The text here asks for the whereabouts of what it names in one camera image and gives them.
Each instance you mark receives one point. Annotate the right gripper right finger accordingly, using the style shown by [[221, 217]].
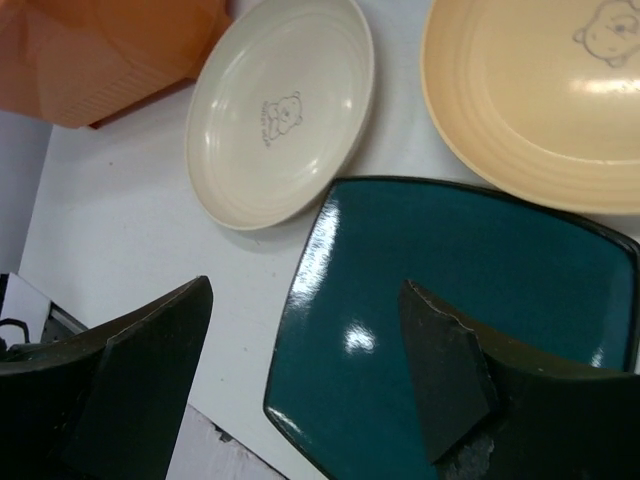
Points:
[[492, 407]]

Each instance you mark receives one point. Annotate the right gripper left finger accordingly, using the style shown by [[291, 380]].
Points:
[[106, 403]]

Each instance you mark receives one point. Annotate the teal square plate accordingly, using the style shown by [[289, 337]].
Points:
[[339, 388]]

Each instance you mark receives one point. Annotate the orange plastic bin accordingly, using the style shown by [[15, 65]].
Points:
[[78, 63]]

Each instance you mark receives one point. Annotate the yellow round plate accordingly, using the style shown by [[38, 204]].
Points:
[[539, 98]]

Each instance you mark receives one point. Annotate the cream round plate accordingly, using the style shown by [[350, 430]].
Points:
[[279, 109]]

